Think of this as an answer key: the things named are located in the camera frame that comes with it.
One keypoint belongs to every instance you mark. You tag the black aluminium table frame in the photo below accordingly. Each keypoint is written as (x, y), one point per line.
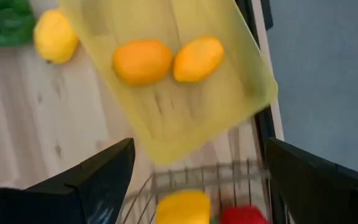
(264, 124)

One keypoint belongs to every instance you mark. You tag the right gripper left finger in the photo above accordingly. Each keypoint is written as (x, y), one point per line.
(73, 202)

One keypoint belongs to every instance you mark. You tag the black metal bar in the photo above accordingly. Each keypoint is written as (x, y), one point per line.
(266, 14)

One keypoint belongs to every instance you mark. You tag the yellow translucent plastic bin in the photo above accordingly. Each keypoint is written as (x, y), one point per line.
(197, 118)

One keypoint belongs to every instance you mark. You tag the red bell pepper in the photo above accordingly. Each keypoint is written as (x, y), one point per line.
(244, 216)

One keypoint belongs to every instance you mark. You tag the orange oval fruit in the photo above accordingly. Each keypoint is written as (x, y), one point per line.
(141, 62)
(197, 59)

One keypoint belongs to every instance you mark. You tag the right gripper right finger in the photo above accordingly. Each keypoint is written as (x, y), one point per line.
(322, 199)

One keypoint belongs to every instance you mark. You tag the green bell pepper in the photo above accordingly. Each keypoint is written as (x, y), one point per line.
(5, 25)

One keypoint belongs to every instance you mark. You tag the yellow bell pepper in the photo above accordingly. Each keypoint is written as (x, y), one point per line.
(183, 208)

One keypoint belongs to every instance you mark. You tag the yellow lemon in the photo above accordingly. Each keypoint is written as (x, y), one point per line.
(54, 37)

